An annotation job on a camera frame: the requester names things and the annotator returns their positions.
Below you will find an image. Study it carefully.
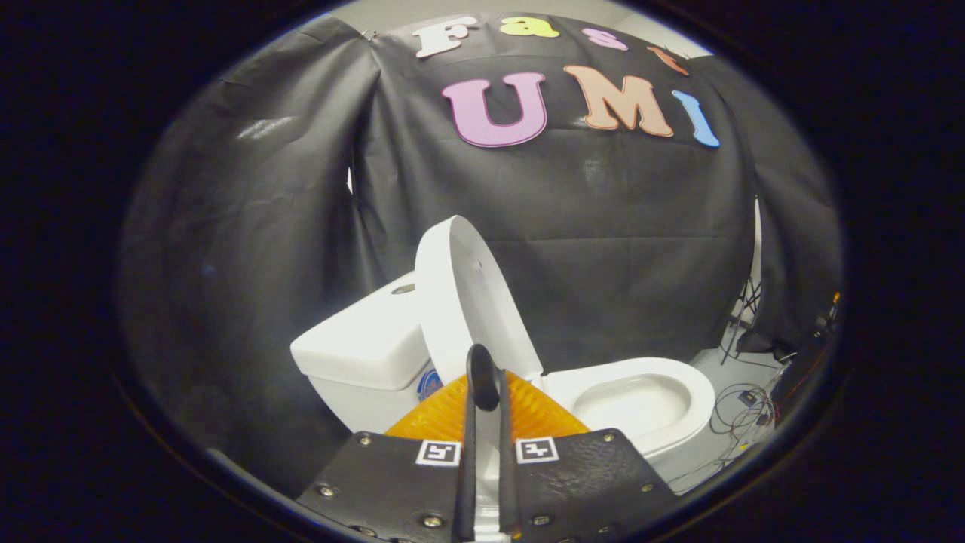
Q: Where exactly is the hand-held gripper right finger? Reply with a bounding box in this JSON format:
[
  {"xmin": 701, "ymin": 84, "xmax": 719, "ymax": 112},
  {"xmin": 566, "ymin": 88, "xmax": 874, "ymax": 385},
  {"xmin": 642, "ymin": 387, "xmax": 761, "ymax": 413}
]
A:
[{"xmin": 498, "ymin": 370, "xmax": 679, "ymax": 543}]

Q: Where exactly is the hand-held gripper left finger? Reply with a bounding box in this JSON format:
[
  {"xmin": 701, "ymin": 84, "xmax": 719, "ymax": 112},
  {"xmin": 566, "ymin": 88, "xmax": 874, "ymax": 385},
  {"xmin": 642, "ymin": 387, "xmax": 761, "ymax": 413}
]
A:
[{"xmin": 296, "ymin": 372, "xmax": 479, "ymax": 543}]

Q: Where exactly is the black round pull tab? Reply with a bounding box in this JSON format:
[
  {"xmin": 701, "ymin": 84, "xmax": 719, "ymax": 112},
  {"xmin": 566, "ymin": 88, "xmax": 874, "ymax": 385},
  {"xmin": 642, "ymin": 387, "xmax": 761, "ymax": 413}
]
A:
[{"xmin": 466, "ymin": 344, "xmax": 501, "ymax": 412}]

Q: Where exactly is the white toilet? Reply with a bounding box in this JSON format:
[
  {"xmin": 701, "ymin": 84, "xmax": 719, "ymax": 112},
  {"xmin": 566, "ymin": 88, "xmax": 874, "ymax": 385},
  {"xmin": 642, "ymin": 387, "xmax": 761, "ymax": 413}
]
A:
[{"xmin": 290, "ymin": 271, "xmax": 717, "ymax": 483}]

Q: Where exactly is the white toilet tank lid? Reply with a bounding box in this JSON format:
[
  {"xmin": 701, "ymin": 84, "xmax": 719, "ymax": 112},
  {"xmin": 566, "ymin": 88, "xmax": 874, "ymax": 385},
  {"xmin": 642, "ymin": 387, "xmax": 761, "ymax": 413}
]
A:
[{"xmin": 290, "ymin": 271, "xmax": 432, "ymax": 391}]

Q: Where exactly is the white toilet seat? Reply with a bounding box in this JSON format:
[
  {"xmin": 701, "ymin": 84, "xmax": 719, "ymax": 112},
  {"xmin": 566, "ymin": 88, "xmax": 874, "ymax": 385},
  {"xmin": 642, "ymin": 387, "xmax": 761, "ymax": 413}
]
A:
[{"xmin": 543, "ymin": 357, "xmax": 717, "ymax": 457}]

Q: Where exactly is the black backdrop cloth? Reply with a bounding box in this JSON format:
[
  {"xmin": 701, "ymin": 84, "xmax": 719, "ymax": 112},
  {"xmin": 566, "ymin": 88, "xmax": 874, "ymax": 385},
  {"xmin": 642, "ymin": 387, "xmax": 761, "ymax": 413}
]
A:
[{"xmin": 117, "ymin": 14, "xmax": 844, "ymax": 483}]

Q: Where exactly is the black tripod light stand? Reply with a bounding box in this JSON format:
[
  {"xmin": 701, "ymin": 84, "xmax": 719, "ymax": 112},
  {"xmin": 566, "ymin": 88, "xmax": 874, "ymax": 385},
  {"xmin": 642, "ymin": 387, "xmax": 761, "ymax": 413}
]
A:
[{"xmin": 720, "ymin": 278, "xmax": 764, "ymax": 367}]

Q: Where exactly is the tangle of floor cables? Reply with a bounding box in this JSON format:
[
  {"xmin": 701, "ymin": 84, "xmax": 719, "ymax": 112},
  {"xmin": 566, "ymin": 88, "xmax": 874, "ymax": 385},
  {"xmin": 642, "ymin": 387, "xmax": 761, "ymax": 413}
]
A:
[{"xmin": 671, "ymin": 381, "xmax": 783, "ymax": 495}]

